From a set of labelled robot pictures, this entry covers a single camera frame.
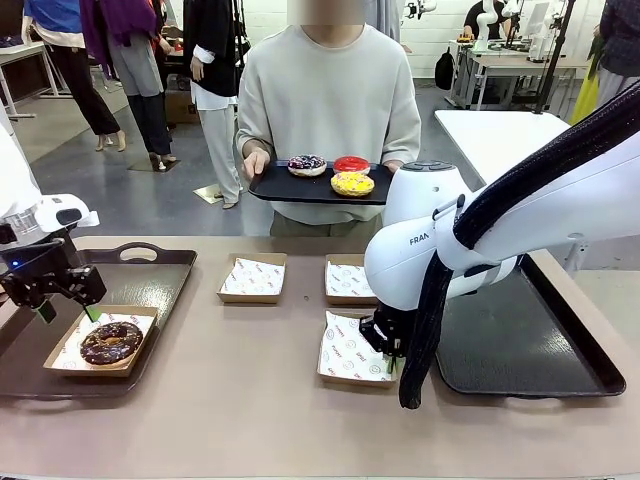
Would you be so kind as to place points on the brown plastic tray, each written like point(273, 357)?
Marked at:
point(165, 280)

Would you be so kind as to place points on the chocolate sprinkled donut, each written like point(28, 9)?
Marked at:
point(95, 350)

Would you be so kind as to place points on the person's right forearm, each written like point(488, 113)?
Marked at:
point(252, 137)

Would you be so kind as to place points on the yellow sprinkled donut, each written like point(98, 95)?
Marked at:
point(342, 187)

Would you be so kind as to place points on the bystander in grey skirt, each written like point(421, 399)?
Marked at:
point(620, 50)

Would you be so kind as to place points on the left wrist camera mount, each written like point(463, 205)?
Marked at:
point(60, 205)

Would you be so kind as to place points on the red glazed donut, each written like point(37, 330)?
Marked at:
point(345, 165)

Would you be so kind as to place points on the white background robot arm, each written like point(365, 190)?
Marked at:
point(482, 22)

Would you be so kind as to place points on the cardboard box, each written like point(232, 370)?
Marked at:
point(177, 107)

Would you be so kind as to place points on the bystander in purple top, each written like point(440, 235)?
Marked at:
point(140, 65)

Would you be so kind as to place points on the white printed paper liner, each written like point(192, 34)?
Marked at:
point(252, 277)
point(345, 345)
point(130, 320)
point(345, 280)

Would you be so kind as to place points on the person's left hand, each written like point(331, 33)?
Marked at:
point(392, 166)

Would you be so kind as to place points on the mannequin black top white trousers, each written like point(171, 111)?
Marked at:
point(215, 50)

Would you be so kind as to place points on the person's right hand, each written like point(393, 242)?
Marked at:
point(255, 162)

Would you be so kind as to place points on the large white table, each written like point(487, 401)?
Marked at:
point(490, 135)

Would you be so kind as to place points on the brown kraft paper box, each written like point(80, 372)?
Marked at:
point(350, 300)
point(142, 345)
point(350, 382)
point(250, 299)

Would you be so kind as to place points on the person's left forearm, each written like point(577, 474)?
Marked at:
point(402, 142)

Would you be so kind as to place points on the black pole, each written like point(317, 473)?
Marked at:
point(555, 55)

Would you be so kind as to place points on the white desk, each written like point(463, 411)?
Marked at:
point(20, 50)

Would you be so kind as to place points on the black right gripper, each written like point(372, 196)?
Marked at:
point(382, 330)

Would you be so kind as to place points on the bystander in black trousers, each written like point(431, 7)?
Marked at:
point(80, 85)

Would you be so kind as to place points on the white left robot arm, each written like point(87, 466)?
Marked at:
point(17, 185)

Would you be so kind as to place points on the person in beige sweater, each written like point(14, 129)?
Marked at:
point(325, 100)

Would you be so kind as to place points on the grey lab table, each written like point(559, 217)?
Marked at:
point(515, 65)

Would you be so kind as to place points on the black plastic tray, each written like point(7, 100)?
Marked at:
point(525, 340)

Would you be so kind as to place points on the purple sprinkled donut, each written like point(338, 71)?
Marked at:
point(297, 167)

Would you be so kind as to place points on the black backpack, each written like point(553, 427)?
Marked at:
point(444, 72)

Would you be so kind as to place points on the yellow green garment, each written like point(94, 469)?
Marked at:
point(587, 100)

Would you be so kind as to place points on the gold mannequin base plate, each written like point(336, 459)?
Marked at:
point(207, 192)

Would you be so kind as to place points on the dark navy serving tray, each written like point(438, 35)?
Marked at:
point(290, 187)

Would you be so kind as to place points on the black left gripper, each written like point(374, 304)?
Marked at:
point(45, 275)

